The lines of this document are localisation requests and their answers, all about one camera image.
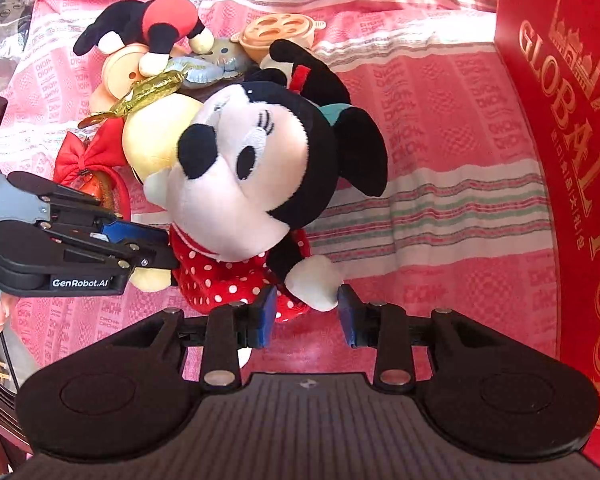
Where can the red cardboard box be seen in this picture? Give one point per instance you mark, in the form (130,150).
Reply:
(555,110)

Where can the red shorts mouse plush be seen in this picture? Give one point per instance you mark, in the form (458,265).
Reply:
(167,22)

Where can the polka dot mouse plush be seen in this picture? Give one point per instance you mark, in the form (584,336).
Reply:
(240,200)

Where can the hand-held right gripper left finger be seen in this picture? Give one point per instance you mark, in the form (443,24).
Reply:
(269,317)

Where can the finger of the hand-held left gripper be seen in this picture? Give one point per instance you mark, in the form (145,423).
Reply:
(145,259)
(130,232)

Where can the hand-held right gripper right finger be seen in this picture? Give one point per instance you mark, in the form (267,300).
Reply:
(347,315)

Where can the peach toy steamer pot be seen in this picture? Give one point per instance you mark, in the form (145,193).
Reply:
(280,27)

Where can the peach round toy disc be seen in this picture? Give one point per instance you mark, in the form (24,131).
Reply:
(117,72)

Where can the blue plastic bowl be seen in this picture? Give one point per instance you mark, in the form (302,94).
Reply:
(336,112)

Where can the red bow headband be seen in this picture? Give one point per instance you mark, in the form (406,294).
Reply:
(87,152)

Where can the yellow striped tiger plush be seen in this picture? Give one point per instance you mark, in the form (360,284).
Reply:
(155,140)

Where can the pink printed blanket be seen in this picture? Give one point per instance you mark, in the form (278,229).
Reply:
(430,160)

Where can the silver foil balloon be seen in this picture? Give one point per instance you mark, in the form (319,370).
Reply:
(220,57)

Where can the gold foil strip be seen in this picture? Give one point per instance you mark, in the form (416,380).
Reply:
(150,91)

